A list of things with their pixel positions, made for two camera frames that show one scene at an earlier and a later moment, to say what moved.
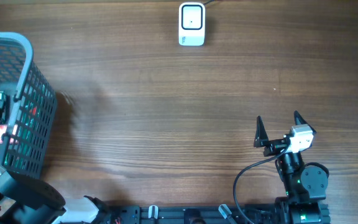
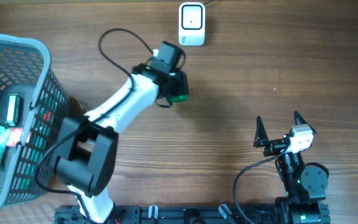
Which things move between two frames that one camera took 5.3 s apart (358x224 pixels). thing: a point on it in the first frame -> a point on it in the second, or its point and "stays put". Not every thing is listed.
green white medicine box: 0,104 -> 13,107
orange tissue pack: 2,129 -> 15,135
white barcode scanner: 191,23 stays put
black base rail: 191,214 stays put
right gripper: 261,140 stays put
